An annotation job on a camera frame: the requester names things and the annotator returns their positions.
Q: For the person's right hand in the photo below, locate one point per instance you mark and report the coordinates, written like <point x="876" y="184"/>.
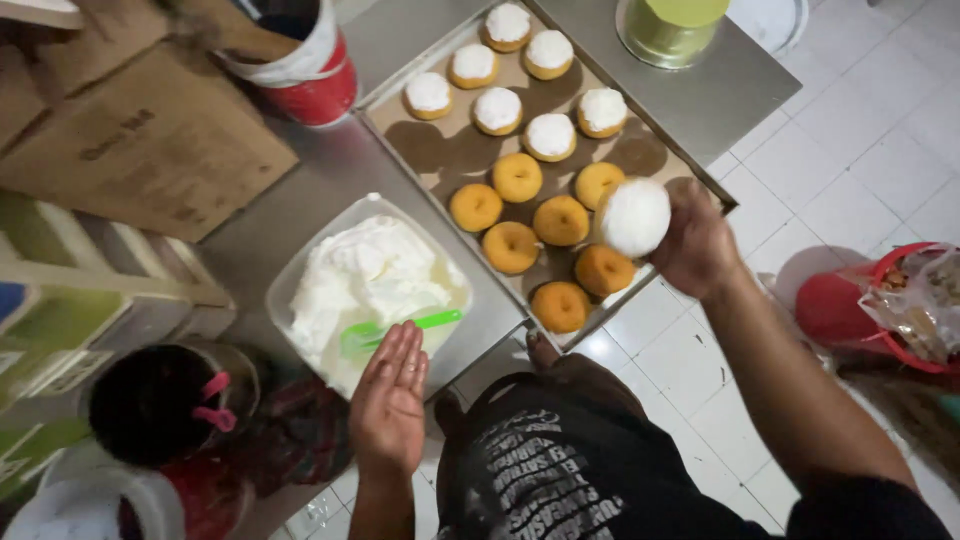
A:
<point x="697" y="244"/>

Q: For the person's left hand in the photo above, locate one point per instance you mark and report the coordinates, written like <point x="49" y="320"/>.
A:
<point x="386" y="416"/>

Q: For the person's right fingers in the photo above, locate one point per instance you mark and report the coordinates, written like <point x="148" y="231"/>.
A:
<point x="679" y="196"/>

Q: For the person's left fingers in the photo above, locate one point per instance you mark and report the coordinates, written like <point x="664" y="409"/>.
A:
<point x="401" y="352"/>

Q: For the single sugar-coated white donut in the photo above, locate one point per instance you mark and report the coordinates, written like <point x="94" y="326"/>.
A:
<point x="634" y="217"/>

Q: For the green plastic spatula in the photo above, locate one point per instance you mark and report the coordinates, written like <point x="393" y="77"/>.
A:
<point x="420" y="322"/>

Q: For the white cream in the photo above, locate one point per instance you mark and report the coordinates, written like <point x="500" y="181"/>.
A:
<point x="360" y="277"/>

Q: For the group of plain golden donuts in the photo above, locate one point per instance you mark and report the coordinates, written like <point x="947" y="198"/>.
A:
<point x="561" y="220"/>

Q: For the clear plastic container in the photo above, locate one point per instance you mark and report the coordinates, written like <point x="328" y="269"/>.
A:
<point x="300" y="262"/>

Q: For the person's right foot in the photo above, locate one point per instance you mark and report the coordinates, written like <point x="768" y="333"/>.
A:
<point x="541" y="349"/>

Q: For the green metal tin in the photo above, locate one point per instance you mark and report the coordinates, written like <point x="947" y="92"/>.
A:
<point x="667" y="30"/>

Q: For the red plastic basket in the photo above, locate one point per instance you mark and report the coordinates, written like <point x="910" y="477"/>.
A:
<point x="829" y="307"/>

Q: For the pink hair clip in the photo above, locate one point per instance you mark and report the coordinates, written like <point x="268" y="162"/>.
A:
<point x="216" y="418"/>
<point x="216" y="384"/>

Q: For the person's brown shorts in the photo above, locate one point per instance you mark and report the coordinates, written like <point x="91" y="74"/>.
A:
<point x="592" y="379"/>

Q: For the group of white frosted donuts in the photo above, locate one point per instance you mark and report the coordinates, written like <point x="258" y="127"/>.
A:
<point x="497" y="110"/>

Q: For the brown parchment paper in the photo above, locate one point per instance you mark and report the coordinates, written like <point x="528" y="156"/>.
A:
<point x="450" y="150"/>

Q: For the person's black printed shirt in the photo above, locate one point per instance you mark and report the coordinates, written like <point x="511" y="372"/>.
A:
<point x="570" y="480"/>

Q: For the metal baking tray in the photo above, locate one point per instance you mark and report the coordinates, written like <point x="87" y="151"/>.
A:
<point x="390" y="112"/>

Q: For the clear plastic bag of snacks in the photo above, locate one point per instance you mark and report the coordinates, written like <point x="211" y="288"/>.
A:
<point x="919" y="307"/>

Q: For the red bucket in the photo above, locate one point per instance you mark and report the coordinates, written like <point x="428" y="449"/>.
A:
<point x="322" y="94"/>

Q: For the white plastic bag liner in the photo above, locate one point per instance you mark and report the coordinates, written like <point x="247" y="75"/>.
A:
<point x="300" y="64"/>

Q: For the large brown cardboard box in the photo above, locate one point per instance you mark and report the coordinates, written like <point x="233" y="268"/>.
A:
<point x="150" y="142"/>

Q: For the colourful shelf unit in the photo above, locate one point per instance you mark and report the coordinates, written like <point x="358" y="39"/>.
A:
<point x="67" y="300"/>

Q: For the white bucket lid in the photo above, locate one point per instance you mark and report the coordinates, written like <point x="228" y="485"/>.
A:
<point x="75" y="506"/>

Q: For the small brown cardboard box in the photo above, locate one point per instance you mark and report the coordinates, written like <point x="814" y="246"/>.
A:
<point x="82" y="45"/>

